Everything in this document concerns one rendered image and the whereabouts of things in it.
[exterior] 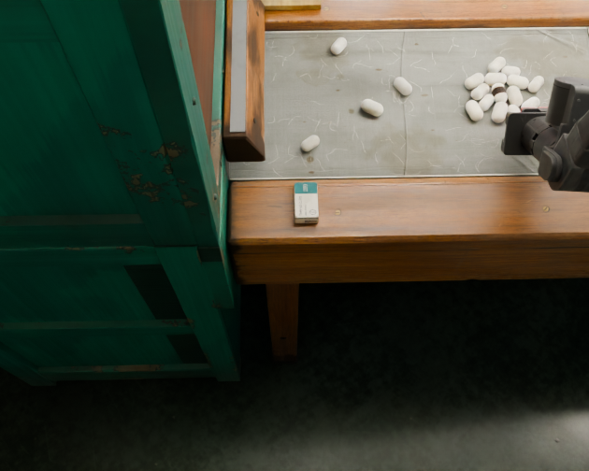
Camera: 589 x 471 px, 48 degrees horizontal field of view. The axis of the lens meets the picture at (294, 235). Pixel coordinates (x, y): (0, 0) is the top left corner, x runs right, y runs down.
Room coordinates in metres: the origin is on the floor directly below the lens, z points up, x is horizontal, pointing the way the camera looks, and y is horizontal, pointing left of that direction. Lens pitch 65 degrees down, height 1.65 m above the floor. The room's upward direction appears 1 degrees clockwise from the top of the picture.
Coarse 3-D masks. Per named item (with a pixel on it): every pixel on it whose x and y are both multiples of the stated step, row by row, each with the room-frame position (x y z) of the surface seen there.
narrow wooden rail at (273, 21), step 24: (336, 0) 0.86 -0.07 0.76; (360, 0) 0.87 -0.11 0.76; (384, 0) 0.87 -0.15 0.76; (408, 0) 0.87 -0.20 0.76; (432, 0) 0.87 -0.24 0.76; (456, 0) 0.87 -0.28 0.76; (480, 0) 0.87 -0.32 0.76; (504, 0) 0.87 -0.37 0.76; (528, 0) 0.87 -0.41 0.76; (552, 0) 0.87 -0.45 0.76; (576, 0) 0.87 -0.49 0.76; (288, 24) 0.82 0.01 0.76; (312, 24) 0.82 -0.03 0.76; (336, 24) 0.82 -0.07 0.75; (360, 24) 0.82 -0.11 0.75; (384, 24) 0.82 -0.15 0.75; (408, 24) 0.82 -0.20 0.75; (432, 24) 0.82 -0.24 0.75; (456, 24) 0.83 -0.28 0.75; (480, 24) 0.83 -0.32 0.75; (504, 24) 0.83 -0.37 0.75; (528, 24) 0.83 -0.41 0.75; (552, 24) 0.83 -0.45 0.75; (576, 24) 0.83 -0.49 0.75
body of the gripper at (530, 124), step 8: (512, 112) 0.58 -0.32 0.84; (520, 112) 0.58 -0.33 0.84; (528, 112) 0.58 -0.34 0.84; (536, 112) 0.58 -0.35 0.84; (544, 112) 0.58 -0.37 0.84; (512, 120) 0.57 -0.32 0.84; (520, 120) 0.57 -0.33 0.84; (528, 120) 0.57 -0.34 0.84; (536, 120) 0.56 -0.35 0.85; (544, 120) 0.55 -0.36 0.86; (512, 128) 0.56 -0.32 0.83; (520, 128) 0.56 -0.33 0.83; (528, 128) 0.55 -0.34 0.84; (536, 128) 0.54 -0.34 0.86; (544, 128) 0.53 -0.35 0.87; (512, 136) 0.55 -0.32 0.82; (520, 136) 0.55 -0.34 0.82; (528, 136) 0.53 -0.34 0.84; (536, 136) 0.52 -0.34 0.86; (504, 144) 0.54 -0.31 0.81; (512, 144) 0.54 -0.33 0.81; (520, 144) 0.54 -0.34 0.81; (528, 144) 0.52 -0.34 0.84; (504, 152) 0.53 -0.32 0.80; (512, 152) 0.53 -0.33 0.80; (520, 152) 0.53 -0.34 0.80; (528, 152) 0.53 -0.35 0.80
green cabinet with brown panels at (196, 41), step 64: (0, 0) 0.35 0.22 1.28; (64, 0) 0.35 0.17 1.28; (128, 0) 0.35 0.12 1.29; (192, 0) 0.56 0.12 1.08; (0, 64) 0.37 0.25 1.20; (64, 64) 0.37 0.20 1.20; (128, 64) 0.36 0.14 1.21; (192, 64) 0.42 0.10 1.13; (0, 128) 0.36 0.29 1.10; (64, 128) 0.37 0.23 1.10; (128, 128) 0.35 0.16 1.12; (192, 128) 0.36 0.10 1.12; (0, 192) 0.36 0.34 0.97; (64, 192) 0.37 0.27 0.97; (128, 192) 0.37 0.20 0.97; (192, 192) 0.35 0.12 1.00
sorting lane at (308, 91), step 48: (288, 48) 0.78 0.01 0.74; (384, 48) 0.78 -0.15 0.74; (432, 48) 0.78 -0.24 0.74; (480, 48) 0.78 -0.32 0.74; (528, 48) 0.78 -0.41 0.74; (576, 48) 0.79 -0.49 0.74; (288, 96) 0.68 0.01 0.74; (336, 96) 0.68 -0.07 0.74; (384, 96) 0.68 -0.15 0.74; (432, 96) 0.68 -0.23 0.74; (528, 96) 0.68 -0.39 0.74; (288, 144) 0.58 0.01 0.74; (336, 144) 0.58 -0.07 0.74; (384, 144) 0.58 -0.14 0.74; (432, 144) 0.58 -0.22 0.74; (480, 144) 0.59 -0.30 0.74
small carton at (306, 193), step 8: (296, 184) 0.48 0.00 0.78; (304, 184) 0.48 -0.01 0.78; (312, 184) 0.48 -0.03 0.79; (296, 192) 0.47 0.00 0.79; (304, 192) 0.47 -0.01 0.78; (312, 192) 0.47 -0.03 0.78; (296, 200) 0.45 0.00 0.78; (304, 200) 0.46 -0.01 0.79; (312, 200) 0.46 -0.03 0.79; (296, 208) 0.44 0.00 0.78; (304, 208) 0.44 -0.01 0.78; (312, 208) 0.44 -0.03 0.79; (296, 216) 0.43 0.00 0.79; (304, 216) 0.43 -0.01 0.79; (312, 216) 0.43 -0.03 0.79
